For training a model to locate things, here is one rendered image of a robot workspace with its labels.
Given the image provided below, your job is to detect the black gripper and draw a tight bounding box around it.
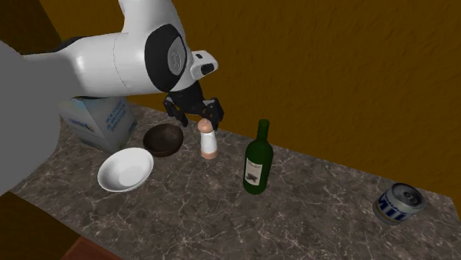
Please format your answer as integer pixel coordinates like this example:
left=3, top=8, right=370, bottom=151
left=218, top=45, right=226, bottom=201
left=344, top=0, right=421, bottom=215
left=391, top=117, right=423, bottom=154
left=163, top=80, right=225, bottom=131

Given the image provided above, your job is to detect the white and tan salt shaker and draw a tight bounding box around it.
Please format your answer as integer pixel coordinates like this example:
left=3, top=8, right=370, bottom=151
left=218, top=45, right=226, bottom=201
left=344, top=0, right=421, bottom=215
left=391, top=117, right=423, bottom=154
left=197, top=118, right=219, bottom=160

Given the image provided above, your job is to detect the dark brown bowl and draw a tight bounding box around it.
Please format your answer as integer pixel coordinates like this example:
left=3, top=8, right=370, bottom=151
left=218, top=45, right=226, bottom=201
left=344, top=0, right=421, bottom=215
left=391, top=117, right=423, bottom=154
left=142, top=123, right=185, bottom=158

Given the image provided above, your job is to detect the green wine bottle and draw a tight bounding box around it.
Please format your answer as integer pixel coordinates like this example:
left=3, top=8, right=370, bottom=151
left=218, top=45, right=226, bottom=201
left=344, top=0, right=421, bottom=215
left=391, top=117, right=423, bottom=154
left=242, top=118, right=275, bottom=196

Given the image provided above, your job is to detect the white bowl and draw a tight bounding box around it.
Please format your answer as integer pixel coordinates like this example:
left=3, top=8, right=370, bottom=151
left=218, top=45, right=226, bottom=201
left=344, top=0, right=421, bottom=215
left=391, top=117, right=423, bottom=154
left=97, top=146, right=155, bottom=194

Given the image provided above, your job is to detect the white and blue carton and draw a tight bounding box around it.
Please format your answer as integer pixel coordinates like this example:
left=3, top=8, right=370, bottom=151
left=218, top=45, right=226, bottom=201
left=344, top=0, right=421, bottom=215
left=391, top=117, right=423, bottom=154
left=58, top=95, right=138, bottom=154

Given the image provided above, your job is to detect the blue and white can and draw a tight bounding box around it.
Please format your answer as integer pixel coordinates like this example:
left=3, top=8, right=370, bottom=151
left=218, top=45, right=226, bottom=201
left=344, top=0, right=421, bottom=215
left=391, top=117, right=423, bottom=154
left=372, top=182, right=426, bottom=226

